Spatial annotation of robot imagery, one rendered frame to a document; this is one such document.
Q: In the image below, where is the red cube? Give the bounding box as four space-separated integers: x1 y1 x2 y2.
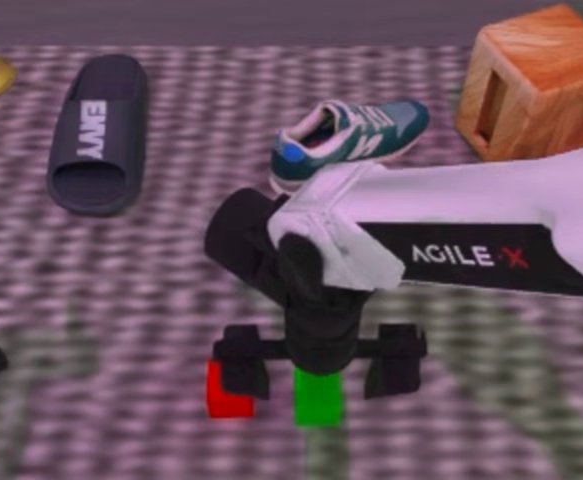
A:
206 359 256 420

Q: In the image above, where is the green cube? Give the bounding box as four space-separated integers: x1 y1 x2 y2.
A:
293 368 346 428

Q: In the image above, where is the teal and white sneaker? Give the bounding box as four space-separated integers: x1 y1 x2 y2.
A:
269 98 431 194

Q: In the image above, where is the navy slide sandal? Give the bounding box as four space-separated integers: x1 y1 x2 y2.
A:
46 53 150 218

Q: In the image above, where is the wooden box with slot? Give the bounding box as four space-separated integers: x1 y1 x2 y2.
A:
454 3 583 162

